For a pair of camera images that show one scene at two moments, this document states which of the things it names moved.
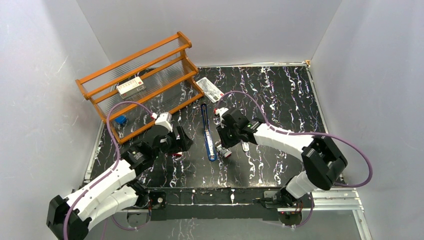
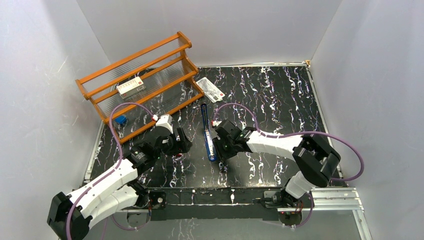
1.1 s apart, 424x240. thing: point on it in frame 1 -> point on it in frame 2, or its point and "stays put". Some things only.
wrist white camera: (220, 111) -> (216, 123)
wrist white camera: (164, 119) stays put
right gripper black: (225, 142) -> (222, 155)
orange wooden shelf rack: (133, 93) stays put
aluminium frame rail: (336, 199) stays put
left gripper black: (180, 141) stays put
